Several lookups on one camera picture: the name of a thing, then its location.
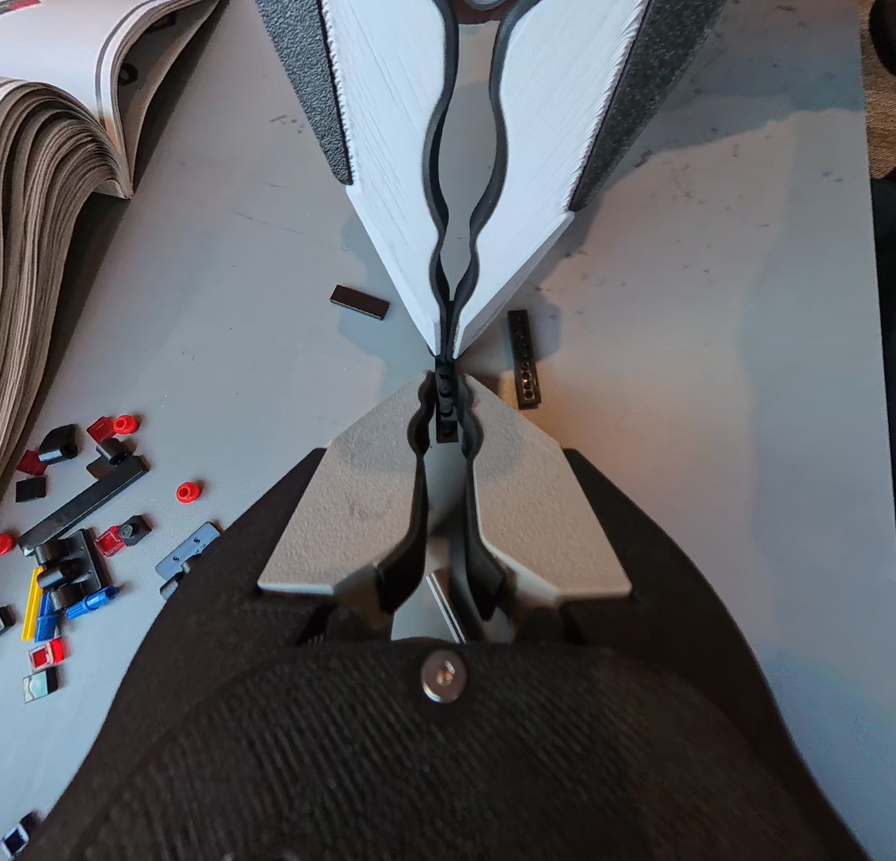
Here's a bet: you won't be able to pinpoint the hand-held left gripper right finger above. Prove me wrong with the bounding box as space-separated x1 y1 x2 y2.
456 373 634 623

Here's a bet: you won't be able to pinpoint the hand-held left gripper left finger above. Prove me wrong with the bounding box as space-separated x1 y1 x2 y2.
256 371 431 613

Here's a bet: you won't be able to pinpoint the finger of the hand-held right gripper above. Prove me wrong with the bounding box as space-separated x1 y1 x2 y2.
314 0 459 358
451 0 659 361

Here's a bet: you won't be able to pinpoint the small brick pieces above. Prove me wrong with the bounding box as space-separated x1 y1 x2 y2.
0 413 466 855

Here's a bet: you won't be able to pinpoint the instruction booklet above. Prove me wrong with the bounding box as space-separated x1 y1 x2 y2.
0 0 242 477

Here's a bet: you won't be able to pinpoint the black shiny tile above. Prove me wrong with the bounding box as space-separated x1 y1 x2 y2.
329 285 392 323

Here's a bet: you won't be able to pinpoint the person's dark clothing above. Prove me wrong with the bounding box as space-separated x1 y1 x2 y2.
870 175 896 519

